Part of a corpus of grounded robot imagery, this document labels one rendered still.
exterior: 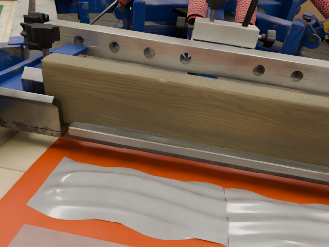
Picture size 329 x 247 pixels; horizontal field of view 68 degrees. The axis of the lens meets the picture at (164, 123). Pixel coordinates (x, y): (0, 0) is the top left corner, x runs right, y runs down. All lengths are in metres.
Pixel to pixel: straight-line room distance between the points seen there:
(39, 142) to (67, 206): 0.11
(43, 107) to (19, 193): 0.09
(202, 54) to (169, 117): 0.24
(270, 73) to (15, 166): 0.42
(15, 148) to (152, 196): 0.17
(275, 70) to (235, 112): 0.26
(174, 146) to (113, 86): 0.09
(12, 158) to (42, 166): 0.04
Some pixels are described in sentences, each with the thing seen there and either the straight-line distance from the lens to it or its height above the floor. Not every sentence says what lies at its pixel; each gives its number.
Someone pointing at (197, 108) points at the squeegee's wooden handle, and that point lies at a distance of 0.24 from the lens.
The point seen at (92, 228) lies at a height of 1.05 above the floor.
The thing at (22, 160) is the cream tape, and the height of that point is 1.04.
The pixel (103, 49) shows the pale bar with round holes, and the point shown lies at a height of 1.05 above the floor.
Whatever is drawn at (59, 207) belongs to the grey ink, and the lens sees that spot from 0.25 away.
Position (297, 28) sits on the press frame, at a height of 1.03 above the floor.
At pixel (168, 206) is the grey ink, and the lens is 0.24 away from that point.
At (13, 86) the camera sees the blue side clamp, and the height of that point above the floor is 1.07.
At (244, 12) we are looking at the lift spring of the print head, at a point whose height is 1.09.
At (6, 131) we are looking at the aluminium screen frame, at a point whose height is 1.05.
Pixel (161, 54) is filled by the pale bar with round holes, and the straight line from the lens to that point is 0.48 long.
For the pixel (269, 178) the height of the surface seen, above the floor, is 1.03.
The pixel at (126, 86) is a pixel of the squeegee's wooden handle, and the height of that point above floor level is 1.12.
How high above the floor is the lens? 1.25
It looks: 40 degrees down
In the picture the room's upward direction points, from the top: 7 degrees clockwise
